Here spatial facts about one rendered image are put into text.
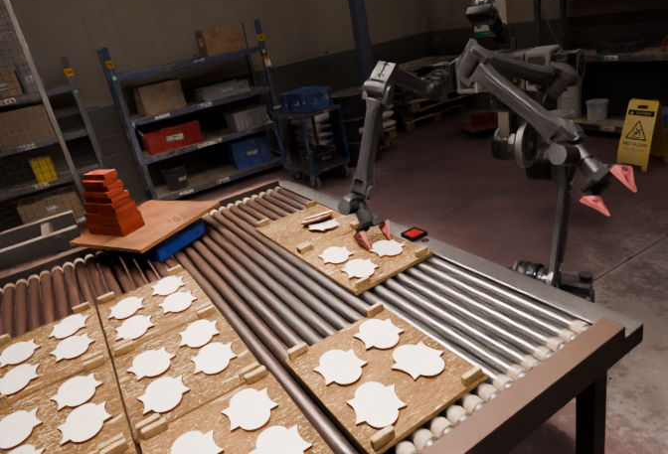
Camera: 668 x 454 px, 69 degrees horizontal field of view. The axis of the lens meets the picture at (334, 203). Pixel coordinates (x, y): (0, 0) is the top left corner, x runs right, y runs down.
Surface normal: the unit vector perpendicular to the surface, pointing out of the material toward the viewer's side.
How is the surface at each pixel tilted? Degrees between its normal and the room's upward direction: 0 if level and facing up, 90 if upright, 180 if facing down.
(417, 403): 0
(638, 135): 76
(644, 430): 0
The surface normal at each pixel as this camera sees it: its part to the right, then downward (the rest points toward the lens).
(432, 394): -0.18, -0.92
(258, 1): 0.49, 0.23
